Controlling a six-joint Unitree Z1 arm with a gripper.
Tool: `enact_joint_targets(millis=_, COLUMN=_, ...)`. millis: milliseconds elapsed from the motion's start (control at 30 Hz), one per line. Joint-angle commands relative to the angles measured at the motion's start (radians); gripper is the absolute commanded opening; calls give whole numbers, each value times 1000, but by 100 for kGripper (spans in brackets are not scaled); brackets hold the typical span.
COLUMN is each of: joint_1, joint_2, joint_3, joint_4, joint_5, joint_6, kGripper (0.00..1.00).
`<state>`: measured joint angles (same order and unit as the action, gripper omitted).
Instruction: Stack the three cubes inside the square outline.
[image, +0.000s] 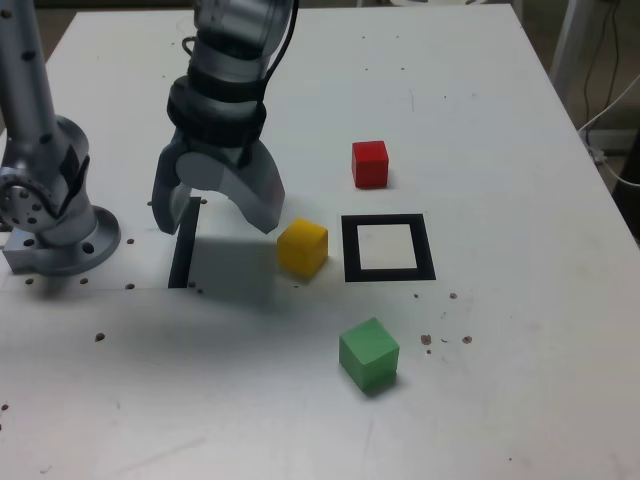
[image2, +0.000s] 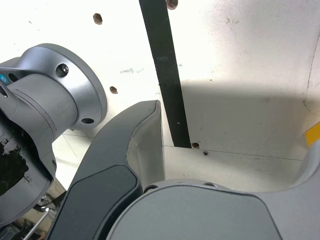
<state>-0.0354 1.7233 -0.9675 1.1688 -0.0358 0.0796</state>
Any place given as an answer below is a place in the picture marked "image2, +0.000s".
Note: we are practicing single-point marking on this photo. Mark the black tape strip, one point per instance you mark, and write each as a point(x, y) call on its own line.
point(165, 62)

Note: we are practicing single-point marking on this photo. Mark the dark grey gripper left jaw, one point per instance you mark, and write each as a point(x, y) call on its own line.
point(107, 155)

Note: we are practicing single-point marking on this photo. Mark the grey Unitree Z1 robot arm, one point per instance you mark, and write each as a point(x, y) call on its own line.
point(50, 100)

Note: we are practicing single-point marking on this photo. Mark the yellow cube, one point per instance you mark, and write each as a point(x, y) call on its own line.
point(314, 135)

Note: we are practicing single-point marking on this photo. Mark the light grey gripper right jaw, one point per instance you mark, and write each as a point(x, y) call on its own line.
point(200, 215)

